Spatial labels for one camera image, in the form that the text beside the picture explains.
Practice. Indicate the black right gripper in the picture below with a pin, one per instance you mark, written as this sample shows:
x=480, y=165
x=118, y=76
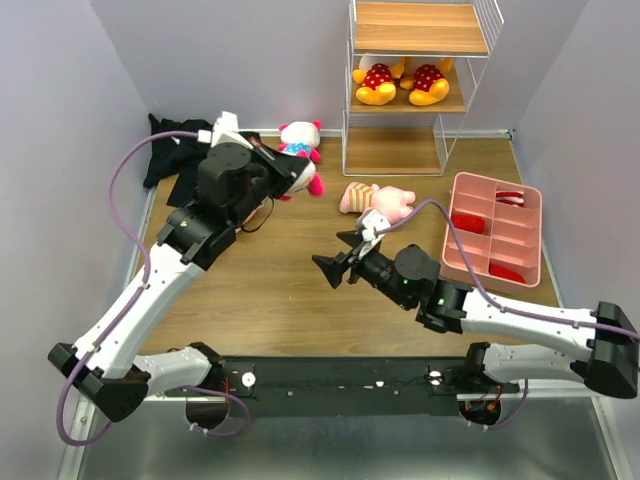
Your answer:
x=354, y=263

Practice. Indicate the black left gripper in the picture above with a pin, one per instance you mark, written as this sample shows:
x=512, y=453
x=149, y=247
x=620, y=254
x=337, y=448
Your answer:
x=285, y=168

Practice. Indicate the small yellow plush toy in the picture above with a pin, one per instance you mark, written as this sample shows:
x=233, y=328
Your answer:
x=376, y=78

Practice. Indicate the large yellow plush toy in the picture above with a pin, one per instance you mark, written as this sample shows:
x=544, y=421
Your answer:
x=425, y=81

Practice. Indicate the white plush blue dress front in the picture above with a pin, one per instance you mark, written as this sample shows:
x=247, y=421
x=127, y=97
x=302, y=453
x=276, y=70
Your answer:
x=305, y=178

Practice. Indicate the white plush blue dress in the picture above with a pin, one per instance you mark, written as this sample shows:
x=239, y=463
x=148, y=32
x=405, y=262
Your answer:
x=301, y=138
x=305, y=178

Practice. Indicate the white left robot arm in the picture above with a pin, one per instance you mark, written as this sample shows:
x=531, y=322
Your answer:
x=237, y=176

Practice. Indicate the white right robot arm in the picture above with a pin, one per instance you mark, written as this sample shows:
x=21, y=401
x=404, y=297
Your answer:
x=595, y=347

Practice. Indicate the white plush blue dress back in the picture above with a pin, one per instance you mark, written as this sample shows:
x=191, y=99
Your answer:
x=301, y=138

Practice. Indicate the pink pig plush striped shirt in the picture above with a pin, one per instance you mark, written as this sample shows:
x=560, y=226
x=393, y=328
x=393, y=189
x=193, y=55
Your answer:
x=392, y=202

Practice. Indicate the black cloth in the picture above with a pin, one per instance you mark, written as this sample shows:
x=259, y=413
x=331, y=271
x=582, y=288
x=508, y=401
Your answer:
x=176, y=156

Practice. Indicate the red sock middle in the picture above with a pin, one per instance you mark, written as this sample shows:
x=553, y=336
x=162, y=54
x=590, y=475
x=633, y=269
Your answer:
x=470, y=223

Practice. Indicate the red sock lower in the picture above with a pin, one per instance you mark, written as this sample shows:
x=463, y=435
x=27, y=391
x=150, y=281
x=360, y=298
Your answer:
x=505, y=273

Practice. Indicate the pink divided organizer tray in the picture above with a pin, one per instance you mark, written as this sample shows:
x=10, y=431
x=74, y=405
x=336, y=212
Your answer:
x=513, y=238

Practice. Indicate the red white striped sock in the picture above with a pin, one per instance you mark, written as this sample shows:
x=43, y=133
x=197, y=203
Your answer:
x=511, y=197

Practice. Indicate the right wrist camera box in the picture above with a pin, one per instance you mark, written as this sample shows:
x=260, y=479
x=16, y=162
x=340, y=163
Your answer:
x=371, y=226

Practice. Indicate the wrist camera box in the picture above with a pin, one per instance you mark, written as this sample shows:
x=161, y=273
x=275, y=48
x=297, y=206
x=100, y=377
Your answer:
x=371, y=226
x=226, y=130

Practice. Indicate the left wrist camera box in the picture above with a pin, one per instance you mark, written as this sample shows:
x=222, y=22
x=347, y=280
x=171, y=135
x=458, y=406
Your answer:
x=226, y=130

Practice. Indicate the white wire wooden shelf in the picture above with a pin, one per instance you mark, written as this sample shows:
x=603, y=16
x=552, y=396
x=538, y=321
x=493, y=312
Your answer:
x=400, y=139

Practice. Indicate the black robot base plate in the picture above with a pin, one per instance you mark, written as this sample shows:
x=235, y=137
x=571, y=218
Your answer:
x=349, y=386

